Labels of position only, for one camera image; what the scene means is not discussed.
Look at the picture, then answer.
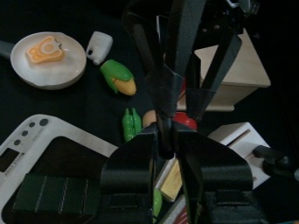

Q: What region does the green toy pea pod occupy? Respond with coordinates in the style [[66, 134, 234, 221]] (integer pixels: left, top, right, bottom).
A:
[[121, 107, 144, 144]]

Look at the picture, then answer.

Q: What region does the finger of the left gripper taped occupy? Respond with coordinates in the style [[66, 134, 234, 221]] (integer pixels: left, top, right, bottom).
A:
[[121, 0, 208, 118], [184, 34, 242, 123]]

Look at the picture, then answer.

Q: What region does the red toy tomato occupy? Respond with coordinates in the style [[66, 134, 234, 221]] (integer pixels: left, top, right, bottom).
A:
[[172, 111, 198, 131]]

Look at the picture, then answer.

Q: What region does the white toy milk bottle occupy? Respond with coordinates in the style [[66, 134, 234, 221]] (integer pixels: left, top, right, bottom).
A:
[[85, 31, 114, 67]]

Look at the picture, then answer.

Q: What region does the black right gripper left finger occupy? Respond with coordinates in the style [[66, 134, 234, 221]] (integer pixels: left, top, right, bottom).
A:
[[92, 123, 160, 224]]

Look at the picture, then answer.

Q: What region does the red striped toy bacon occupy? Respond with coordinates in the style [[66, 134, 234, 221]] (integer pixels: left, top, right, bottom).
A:
[[157, 194, 190, 224]]

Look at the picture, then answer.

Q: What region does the beige toy egg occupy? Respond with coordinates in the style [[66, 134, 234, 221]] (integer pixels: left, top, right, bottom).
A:
[[141, 109, 157, 129]]

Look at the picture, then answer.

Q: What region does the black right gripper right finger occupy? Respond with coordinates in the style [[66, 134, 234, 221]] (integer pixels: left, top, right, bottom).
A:
[[172, 120, 270, 224]]

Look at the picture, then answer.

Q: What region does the white wooden toy toaster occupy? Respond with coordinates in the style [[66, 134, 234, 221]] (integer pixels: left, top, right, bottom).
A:
[[206, 122, 272, 191]]

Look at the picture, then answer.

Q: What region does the black knob handle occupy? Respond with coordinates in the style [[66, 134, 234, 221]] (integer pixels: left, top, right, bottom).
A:
[[250, 144, 299, 182]]

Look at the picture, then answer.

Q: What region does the light wooden toy slice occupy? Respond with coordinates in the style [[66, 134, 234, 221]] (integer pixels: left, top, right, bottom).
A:
[[153, 157, 184, 203]]

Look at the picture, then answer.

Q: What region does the toy toast with fried egg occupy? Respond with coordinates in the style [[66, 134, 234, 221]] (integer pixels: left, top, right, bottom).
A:
[[25, 35, 66, 65]]

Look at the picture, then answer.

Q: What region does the green toy vegetable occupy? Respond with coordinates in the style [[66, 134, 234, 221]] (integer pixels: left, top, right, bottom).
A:
[[152, 187, 164, 221]]

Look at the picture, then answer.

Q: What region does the toy corn cob green husk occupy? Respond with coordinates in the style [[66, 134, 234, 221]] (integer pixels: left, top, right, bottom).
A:
[[98, 59, 137, 97]]

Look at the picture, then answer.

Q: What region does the white toy appliance with buttons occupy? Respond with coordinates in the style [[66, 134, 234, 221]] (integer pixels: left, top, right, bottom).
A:
[[0, 114, 118, 224]]

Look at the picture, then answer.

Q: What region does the dark green striped box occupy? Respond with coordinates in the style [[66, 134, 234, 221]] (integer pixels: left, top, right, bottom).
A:
[[10, 173, 102, 218]]

